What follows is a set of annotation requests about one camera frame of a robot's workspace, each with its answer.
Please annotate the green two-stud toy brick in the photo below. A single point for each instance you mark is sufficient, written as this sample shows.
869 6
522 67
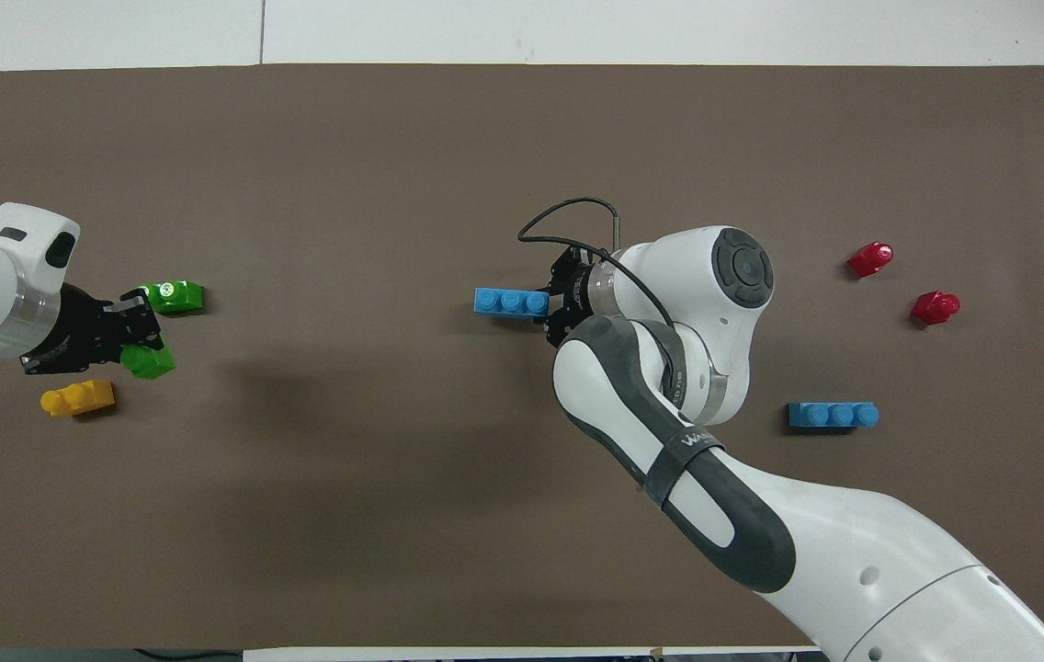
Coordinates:
175 296
153 363

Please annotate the yellow two-stud toy brick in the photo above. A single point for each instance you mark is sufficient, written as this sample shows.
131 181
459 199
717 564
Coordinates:
76 398

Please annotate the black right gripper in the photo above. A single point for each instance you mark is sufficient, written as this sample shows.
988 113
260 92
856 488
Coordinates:
579 299

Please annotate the brown paper table mat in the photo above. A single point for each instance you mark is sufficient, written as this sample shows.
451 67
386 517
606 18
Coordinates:
393 138

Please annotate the red one-stud toy brick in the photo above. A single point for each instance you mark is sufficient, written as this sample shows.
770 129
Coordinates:
935 307
869 259

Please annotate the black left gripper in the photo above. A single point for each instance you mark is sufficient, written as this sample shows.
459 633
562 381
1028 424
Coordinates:
81 336

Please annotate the blue three-stud toy brick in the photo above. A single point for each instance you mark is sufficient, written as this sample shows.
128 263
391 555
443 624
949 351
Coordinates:
833 416
508 302

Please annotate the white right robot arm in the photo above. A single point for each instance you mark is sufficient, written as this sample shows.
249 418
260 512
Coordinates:
761 533

